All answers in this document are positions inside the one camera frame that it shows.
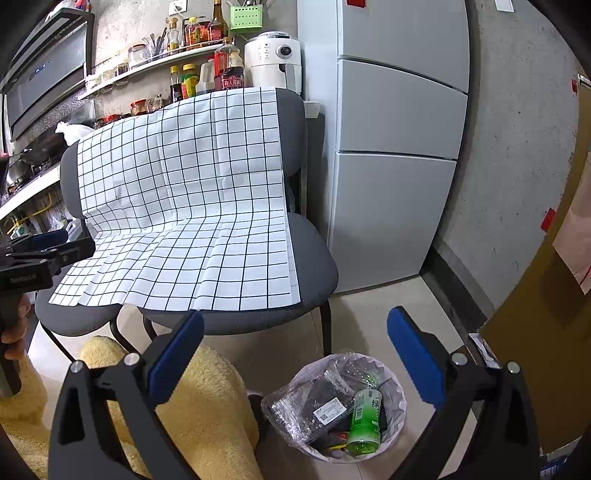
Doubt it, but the black wok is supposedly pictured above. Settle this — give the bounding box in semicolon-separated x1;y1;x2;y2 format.
20;136;67;167

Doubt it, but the grey office chair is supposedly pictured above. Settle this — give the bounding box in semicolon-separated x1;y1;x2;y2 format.
35;87;338;351

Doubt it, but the white grid-pattern cloth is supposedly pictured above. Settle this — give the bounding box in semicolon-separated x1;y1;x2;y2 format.
50;87;301;312

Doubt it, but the wall spice shelf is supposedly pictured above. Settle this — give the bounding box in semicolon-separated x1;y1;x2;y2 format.
79;42;221;100

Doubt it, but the dark soy sauce bottle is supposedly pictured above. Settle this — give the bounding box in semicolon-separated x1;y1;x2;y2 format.
170;65;183;103

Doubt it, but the person's hand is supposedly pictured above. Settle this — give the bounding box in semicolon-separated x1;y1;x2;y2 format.
1;295;31;361

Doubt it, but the pink-lined trash bin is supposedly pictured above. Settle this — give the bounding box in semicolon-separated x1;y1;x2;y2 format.
262;351;408;464

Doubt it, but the white kitchen counter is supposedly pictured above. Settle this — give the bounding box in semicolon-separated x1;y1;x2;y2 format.
0;164;60;220

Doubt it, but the green label sauce bottle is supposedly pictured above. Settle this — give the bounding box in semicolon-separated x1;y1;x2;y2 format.
181;63;198;99

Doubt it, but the brown wooden door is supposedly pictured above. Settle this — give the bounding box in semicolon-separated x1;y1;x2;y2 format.
481;86;590;452

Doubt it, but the yellow fuzzy slipper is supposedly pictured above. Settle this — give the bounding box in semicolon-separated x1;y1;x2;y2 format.
1;344;263;479

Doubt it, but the green plastic bottle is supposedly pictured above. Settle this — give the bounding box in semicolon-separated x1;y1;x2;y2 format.
346;388;383;456

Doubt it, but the steel range hood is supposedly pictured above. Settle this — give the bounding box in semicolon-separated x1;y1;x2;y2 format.
1;8;95;140

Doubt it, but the pink hanging cloth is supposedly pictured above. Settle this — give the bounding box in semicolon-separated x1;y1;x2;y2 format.
553;156;591;294

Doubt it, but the white refrigerator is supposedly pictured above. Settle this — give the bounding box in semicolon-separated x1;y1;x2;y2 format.
297;1;470;292

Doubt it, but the green utensil basket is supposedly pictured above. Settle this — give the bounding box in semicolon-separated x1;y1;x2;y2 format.
229;4;263;32

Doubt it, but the red label oil bottle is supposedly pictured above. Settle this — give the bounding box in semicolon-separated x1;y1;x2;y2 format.
213;37;245;91

